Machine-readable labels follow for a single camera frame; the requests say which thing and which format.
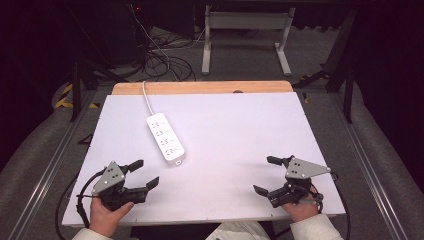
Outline aluminium floor rail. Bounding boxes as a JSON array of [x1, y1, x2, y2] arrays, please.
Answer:
[[328, 93, 409, 240], [7, 91, 98, 240]]

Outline black metal stand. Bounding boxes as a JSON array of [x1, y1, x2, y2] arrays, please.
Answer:
[[68, 58, 132, 123], [292, 9, 356, 125]]

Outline white power strip cable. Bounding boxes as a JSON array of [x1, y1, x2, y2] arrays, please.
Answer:
[[128, 4, 208, 118]]

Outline yellow black hazard tape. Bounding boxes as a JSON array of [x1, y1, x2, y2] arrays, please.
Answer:
[[54, 82, 101, 110]]

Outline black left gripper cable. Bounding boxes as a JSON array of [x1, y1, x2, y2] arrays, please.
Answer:
[[54, 168, 105, 240]]

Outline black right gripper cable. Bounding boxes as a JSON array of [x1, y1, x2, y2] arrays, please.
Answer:
[[329, 170, 352, 240]]

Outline white table board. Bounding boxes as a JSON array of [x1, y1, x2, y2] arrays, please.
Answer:
[[61, 91, 346, 228]]

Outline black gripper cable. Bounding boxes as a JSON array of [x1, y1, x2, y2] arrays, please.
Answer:
[[329, 170, 352, 240], [54, 168, 105, 240]]

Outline person's right hand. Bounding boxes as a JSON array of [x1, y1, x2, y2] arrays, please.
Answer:
[[280, 185, 321, 224]]

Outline bundle of black floor cables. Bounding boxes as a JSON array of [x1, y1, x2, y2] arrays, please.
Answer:
[[141, 28, 198, 83]]

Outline white metal desk frame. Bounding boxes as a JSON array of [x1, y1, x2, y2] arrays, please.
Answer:
[[201, 5, 297, 77]]

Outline white power strip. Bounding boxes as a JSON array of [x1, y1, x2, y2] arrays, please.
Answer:
[[146, 112, 187, 167]]

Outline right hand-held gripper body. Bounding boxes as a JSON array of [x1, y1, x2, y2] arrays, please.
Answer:
[[267, 154, 332, 209]]

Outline person's light clothing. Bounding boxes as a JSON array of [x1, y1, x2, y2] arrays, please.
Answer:
[[204, 221, 272, 240]]

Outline person's left hand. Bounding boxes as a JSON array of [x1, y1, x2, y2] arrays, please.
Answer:
[[88, 195, 135, 239]]

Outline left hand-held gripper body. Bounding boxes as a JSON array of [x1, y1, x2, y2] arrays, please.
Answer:
[[91, 160, 150, 212]]

